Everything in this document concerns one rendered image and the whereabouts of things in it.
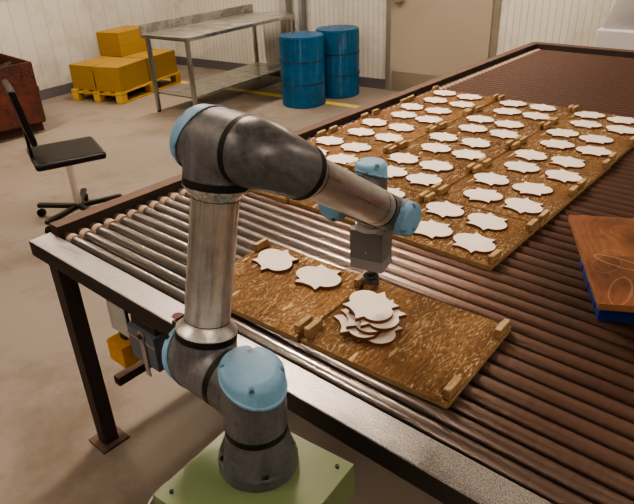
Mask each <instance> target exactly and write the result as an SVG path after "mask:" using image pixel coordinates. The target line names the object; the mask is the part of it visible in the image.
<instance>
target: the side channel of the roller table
mask: <svg viewBox="0 0 634 504"><path fill-rule="evenodd" d="M533 49H536V44H534V43H528V44H526V45H523V46H520V47H518V48H515V49H512V50H510V51H507V52H504V53H502V54H499V55H496V56H494V57H491V58H488V59H486V60H483V61H480V62H478V63H475V64H472V65H470V66H467V67H464V68H462V69H459V70H456V71H454V72H451V73H448V74H446V75H443V76H440V77H438V78H435V79H432V80H430V81H427V82H424V83H422V84H419V85H416V86H414V87H411V88H408V89H406V90H403V91H400V92H398V93H395V94H392V95H390V96H387V97H384V98H382V99H379V100H376V101H374V102H371V103H368V104H366V105H363V106H360V107H358V108H355V109H352V110H350V111H347V112H344V113H342V114H339V115H336V116H334V117H331V118H328V119H326V120H323V121H320V122H318V123H315V124H312V125H310V126H307V127H304V128H302V129H299V130H296V131H294V132H293V133H295V134H297V135H298V136H300V137H302V138H303V139H305V140H307V139H308V138H309V137H311V138H313V137H314V136H315V135H317V132H318V131H321V130H323V129H325V130H326V132H327V130H329V128H330V127H332V126H334V125H337V126H338V127H339V126H340V125H345V123H350V122H351V121H352V120H355V121H356V120H357V118H361V114H364V113H366V112H368V113H369V114H372V110H375V109H377V108H378V109H381V110H383V109H384V108H385V107H386V108H388V107H389V106H390V105H391V106H393V105H394V104H395V103H396V104H398V103H399V102H400V100H401V99H404V98H407V97H408V96H411V95H415V96H417V95H418V94H422V93H423V92H424V93H426V92H427V91H430V90H431V89H432V87H433V86H436V85H439V86H443V85H444V84H447V83H448V82H449V83H451V82H452V81H455V80H456V79H458V80H459V78H463V77H464V76H465V77H466V76H467V75H470V74H471V73H472V74H473V73H474V72H477V71H481V69H484V68H488V67H491V66H492V65H495V64H498V63H501V62H504V60H507V59H510V58H513V57H516V56H519V54H522V53H525V52H528V51H530V50H533ZM179 188H183V189H185V188H184V187H183V186H182V174H179V175H176V176H174V177H171V178H168V179H166V180H163V181H160V182H158V183H155V184H152V185H150V186H147V187H144V188H142V189H139V190H136V191H134V192H131V193H128V194H126V195H123V196H120V197H118V198H115V199H112V200H110V201H107V202H104V203H102V204H99V205H96V206H94V207H91V208H88V209H86V210H83V211H80V212H78V213H75V214H72V215H70V216H67V217H64V218H62V219H59V220H56V221H54V222H51V223H49V226H50V229H51V233H53V234H54V235H56V236H58V237H60V238H62V239H63V236H64V235H65V234H66V233H68V232H71V233H75V234H76V231H77V229H78V228H80V227H84V228H88V227H89V225H90V224H91V223H93V222H96V223H101V220H102V219H103V218H111V219H112V217H113V215H114V214H116V213H120V214H124V212H125V210H126V209H134V210H135V207H136V206H137V205H139V204H141V205H146V203H147V201H149V200H153V201H156V200H157V198H158V197H159V196H163V197H166V196H167V194H168V193H169V192H173V193H176V192H177V190H178V189H179Z"/></svg>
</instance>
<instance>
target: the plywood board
mask: <svg viewBox="0 0 634 504"><path fill-rule="evenodd" d="M568 221H569V224H570V227H571V230H572V233H573V236H574V239H575V242H576V245H577V248H578V251H579V254H580V257H581V260H582V263H583V266H584V269H585V272H586V275H587V278H588V281H589V284H590V287H591V290H592V293H593V296H594V300H595V303H596V306H597V309H598V310H609V311H621V312H634V218H625V217H606V216H587V215H569V217H568Z"/></svg>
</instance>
